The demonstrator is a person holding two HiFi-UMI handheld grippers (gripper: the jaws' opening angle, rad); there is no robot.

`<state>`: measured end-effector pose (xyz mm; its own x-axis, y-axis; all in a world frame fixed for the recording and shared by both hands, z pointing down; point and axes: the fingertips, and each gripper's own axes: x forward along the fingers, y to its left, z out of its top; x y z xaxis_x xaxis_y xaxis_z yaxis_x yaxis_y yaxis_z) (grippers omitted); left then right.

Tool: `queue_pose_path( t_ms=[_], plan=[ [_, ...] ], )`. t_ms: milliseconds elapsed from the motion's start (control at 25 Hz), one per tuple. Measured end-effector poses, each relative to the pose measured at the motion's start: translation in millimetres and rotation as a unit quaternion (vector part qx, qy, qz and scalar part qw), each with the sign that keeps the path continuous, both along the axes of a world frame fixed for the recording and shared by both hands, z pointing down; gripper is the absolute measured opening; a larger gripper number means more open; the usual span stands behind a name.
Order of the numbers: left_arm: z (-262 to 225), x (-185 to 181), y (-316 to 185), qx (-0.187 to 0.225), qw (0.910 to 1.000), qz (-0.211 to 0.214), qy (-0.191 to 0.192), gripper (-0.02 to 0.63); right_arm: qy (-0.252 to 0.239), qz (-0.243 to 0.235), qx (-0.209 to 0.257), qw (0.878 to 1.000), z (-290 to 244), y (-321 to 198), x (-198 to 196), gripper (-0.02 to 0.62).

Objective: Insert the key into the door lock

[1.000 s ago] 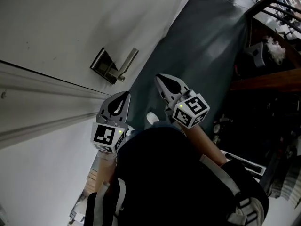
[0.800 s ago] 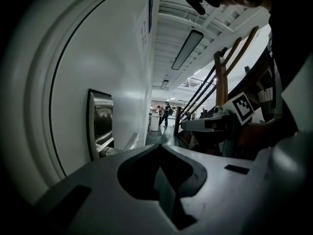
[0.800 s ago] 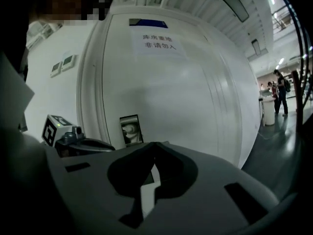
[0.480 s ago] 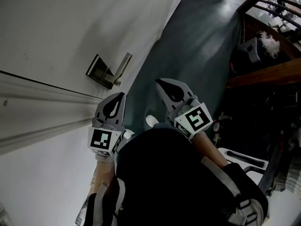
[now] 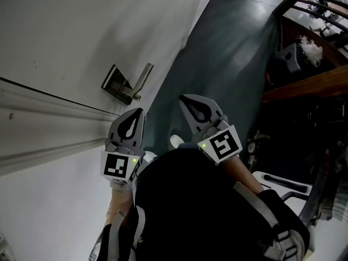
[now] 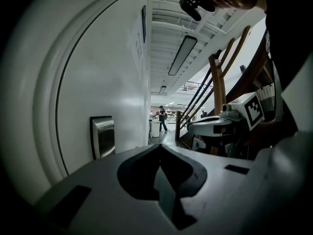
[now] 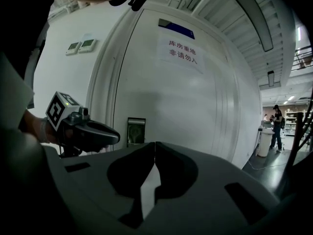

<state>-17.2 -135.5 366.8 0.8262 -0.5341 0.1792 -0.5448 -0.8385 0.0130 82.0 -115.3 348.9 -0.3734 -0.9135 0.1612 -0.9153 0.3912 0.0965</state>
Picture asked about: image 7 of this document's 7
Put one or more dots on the pale blue wall sticker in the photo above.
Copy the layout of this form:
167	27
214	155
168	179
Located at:
86	36

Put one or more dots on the silver door lock plate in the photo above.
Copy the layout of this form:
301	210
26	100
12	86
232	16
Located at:
136	131

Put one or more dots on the white door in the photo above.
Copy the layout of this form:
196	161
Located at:
176	101

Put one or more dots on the long dark ceiling light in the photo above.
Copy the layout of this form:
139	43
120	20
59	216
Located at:
256	16

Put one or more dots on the person's black shirt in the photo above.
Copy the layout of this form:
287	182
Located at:
22	21

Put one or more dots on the white wall control panel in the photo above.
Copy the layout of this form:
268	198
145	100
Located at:
73	48
87	45

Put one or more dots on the person's left forearm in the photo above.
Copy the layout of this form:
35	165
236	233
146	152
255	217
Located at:
34	126

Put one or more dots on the white paper door notice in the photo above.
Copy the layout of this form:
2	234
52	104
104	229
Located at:
182	54

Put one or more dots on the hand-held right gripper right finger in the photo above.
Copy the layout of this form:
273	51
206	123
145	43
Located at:
207	180

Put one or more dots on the white bin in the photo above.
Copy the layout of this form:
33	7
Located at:
265	143

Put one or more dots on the blue door sign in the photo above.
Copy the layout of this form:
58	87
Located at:
178	28

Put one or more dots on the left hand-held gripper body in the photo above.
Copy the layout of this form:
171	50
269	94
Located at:
56	109

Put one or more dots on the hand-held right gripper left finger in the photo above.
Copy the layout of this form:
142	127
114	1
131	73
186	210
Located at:
102	192

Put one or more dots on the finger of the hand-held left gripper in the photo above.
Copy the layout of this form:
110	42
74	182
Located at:
97	136

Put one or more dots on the short dark ceiling light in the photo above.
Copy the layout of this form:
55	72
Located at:
270	78

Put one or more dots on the black stair railing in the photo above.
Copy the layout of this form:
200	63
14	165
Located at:
297	141

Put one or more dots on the light storage shelf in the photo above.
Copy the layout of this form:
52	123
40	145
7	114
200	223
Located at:
293	122

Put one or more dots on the mezzanine balcony railing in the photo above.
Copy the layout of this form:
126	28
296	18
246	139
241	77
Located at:
303	57

